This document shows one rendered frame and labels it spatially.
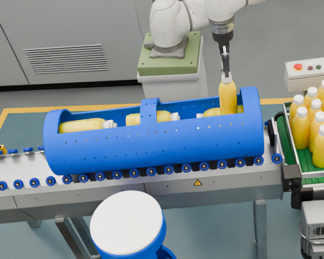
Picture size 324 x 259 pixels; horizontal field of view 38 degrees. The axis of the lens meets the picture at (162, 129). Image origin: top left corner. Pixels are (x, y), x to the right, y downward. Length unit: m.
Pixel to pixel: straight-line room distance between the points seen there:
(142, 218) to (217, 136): 0.42
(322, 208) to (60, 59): 2.53
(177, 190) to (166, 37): 0.76
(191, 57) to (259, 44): 1.83
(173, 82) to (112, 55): 1.37
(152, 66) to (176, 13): 0.28
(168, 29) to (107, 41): 1.39
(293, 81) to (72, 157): 1.02
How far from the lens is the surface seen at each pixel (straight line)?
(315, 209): 1.98
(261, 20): 4.44
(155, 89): 2.47
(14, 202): 2.26
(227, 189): 2.07
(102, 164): 1.94
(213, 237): 2.91
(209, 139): 1.83
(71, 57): 3.84
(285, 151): 2.12
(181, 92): 2.46
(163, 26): 2.31
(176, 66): 2.34
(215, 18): 1.65
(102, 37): 3.64
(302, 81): 2.19
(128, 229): 1.78
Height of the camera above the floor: 2.50
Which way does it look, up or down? 45 degrees down
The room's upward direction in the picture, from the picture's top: 14 degrees counter-clockwise
